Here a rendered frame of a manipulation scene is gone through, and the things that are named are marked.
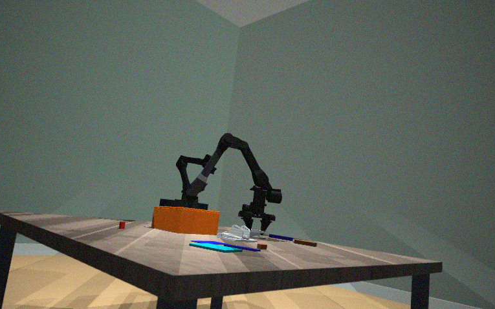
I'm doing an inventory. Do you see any orange flat bar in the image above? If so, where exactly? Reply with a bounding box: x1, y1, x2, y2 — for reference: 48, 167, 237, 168
294, 240, 317, 247

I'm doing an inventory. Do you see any teal flat rectangular plate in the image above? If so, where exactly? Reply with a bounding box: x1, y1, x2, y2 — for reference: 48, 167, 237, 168
189, 243, 243, 253

